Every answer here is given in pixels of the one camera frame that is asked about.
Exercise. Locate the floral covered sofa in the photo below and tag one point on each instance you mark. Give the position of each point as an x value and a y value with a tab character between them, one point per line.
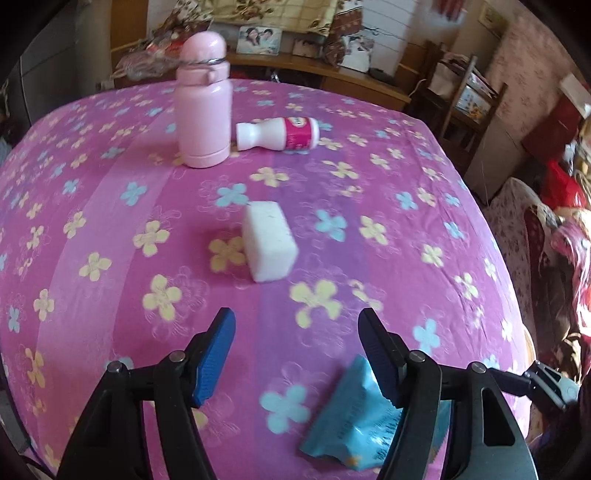
512	221

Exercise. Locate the pink floral tablecloth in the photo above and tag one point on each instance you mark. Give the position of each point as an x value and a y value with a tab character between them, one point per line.
115	184

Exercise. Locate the grey refrigerator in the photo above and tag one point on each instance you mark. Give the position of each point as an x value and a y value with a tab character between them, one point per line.
51	55

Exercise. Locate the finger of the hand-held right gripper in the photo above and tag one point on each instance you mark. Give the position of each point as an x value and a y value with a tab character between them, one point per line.
542	381

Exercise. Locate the cream floral cloth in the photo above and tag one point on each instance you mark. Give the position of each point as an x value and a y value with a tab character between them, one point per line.
286	11

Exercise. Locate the brown floral cloth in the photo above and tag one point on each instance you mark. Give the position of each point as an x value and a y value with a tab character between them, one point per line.
341	32

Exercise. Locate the red bag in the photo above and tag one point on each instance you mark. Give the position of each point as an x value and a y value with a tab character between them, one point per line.
554	127

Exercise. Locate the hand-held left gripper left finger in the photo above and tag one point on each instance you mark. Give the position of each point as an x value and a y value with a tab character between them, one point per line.
214	360

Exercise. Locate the dark wooden chair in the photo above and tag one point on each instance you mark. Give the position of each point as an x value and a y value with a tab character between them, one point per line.
457	122

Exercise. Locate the clear plastic bag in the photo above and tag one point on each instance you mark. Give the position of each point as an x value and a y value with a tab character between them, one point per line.
147	60

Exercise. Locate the blue snack packet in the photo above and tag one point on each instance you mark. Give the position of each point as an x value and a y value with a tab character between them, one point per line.
351	429

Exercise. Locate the small white yogurt bottle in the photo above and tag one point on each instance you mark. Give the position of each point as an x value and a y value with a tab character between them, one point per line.
277	134

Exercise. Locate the grey board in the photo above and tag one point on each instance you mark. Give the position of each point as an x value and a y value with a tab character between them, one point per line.
498	157

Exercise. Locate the pink bottle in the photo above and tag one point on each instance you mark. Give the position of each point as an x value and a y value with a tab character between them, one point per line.
203	115

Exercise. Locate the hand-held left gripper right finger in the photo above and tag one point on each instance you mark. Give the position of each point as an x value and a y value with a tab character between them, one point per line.
381	355

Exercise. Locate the small framed photo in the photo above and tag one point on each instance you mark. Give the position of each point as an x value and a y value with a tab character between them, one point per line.
307	47

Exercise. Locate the long wooden cabinet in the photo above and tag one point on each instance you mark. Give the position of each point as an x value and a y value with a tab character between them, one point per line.
360	87

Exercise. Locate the white sponge block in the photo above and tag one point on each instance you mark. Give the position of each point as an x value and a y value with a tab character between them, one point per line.
270	244

